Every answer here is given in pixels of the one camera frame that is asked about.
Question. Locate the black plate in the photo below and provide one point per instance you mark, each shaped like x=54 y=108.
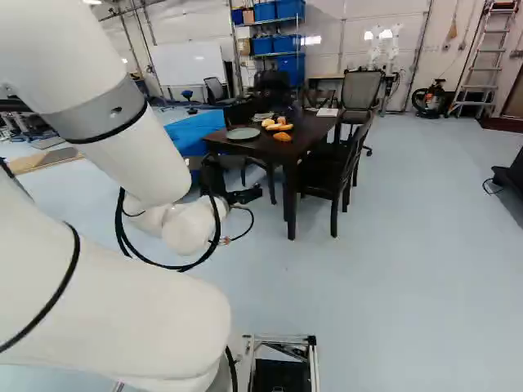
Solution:
x=271 y=128

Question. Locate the croissant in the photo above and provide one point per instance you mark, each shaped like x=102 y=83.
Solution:
x=282 y=136

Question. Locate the dark wooden chair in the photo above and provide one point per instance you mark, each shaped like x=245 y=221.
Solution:
x=327 y=179
x=359 y=134

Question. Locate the mesh office chair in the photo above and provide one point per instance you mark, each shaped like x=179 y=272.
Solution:
x=361 y=92

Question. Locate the black backpack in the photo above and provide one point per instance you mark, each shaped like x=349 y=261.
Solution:
x=271 y=87

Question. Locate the green plate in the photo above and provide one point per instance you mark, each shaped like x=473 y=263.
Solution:
x=243 y=133

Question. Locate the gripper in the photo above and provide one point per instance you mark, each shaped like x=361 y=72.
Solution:
x=246 y=195

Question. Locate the dark wooden table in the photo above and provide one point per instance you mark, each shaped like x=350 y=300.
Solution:
x=294 y=147

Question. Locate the blue sofa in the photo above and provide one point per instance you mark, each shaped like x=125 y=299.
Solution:
x=196 y=132

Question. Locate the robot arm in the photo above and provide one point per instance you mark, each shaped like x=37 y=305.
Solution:
x=106 y=310

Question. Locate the white robot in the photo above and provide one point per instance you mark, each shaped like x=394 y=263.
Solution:
x=384 y=49

